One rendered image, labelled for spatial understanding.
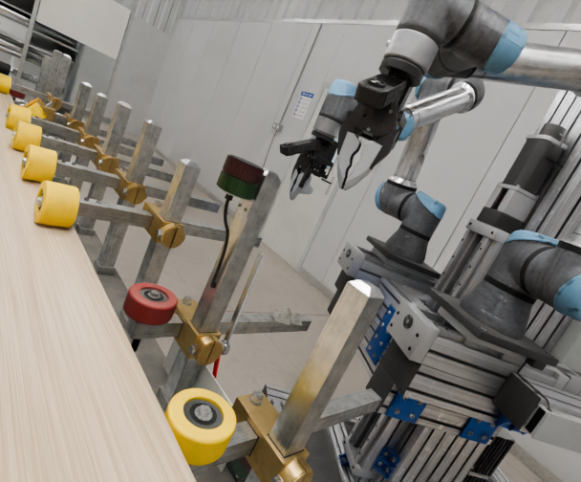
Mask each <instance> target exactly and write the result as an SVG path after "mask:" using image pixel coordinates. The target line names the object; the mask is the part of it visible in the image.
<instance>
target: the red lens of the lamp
mask: <svg viewBox="0 0 581 482"><path fill-rule="evenodd" d="M223 170H224V171H226V172H228V173H230V174H232V175H234V176H236V177H238V178H240V179H243V180H245V181H248V182H250V183H253V184H256V185H259V184H260V182H261V180H262V177H263V175H264V173H265V170H264V169H263V170H261V169H258V168H255V167H253V166H250V165H248V164H244V163H242V162H240V161H238V160H236V159H234V158H232V157H231V156H229V154H227V156H226V161H225V163H224V166H223Z"/></svg>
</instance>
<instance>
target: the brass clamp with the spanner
mask: <svg viewBox="0 0 581 482"><path fill-rule="evenodd" d="M197 306H198V303H197V302H196V300H195V299H193V300H192V305H191V306H186V305H184V304H182V300H181V299H180V298H178V304H177V307H176V309H175V312H174V314H178V316H179V317H180V319H181V320H182V322H183V326H182V328H181V331H180V333H179V335H178V336H177V337H174V339H175V340H176V342H177V344H178V345H179V346H180V347H181V349H182V351H183V353H184V355H185V356H186V358H187V359H188V360H191V359H194V360H195V361H196V363H197V364H198V365H208V364H211V363H213V362H215V361H216V360H217V359H218V358H219V357H220V355H221V354H222V351H223V346H222V344H221V343H220V342H219V339H220V337H221V333H220V332H219V331H218V329H217V332H202V333H200V332H199V331H198V330H197V328H196V327H195V325H194V324H193V322H192V321H191V319H192V318H193V315H194V313H195V310H196V308H197Z"/></svg>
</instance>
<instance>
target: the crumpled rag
mask: <svg viewBox="0 0 581 482"><path fill-rule="evenodd" d="M272 317H274V318H275V321H278V322H282V323H286V324H288V325H290V324H293V323H294V324H295V325H302V322H301V321H302V320H301V319H300V317H299V314H298V312H296V313H292V312H291V309H290V308H289V307H283V308H278V309H275V312H272Z"/></svg>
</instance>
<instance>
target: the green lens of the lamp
mask: <svg viewBox="0 0 581 482"><path fill-rule="evenodd" d="M216 185H217V186H219V187H220V188H222V189H224V190H226V191H228V192H230V193H232V194H234V195H237V196H239V197H242V198H245V199H249V200H253V198H254V195H255V193H256V190H257V188H258V186H253V185H250V184H247V183H245V182H242V181H240V180H238V179H235V178H233V177H231V176H229V175H227V174H226V173H224V172H223V170H222V171H221V173H220V176H219V178H218V181H217V183H216Z"/></svg>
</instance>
